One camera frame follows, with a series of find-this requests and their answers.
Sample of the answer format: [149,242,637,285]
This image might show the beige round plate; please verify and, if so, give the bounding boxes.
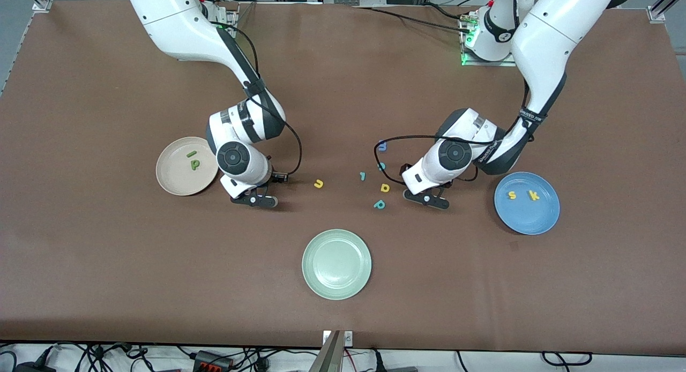
[155,137,219,197]

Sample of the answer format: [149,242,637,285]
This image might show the blue round plate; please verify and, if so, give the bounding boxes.
[494,172,561,236]

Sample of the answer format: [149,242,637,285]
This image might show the pale green round plate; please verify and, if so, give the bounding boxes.
[302,229,372,301]

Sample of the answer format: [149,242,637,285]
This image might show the brown table cover sheet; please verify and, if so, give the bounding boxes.
[0,0,686,356]

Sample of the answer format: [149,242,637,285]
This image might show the black power strip red switches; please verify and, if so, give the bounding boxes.
[194,351,235,372]

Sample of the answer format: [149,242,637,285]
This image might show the aluminium profile bar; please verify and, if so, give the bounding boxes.
[308,331,344,372]

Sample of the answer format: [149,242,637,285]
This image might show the long black table cable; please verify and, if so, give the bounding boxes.
[351,5,472,34]

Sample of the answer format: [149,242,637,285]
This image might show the black looped floor cable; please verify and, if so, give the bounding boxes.
[541,352,593,368]

